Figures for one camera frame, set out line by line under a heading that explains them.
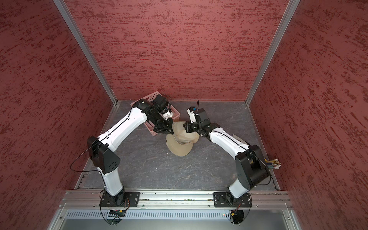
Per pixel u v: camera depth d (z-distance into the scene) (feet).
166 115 2.47
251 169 1.45
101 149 1.47
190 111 2.56
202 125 2.19
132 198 2.44
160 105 2.12
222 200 2.42
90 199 2.50
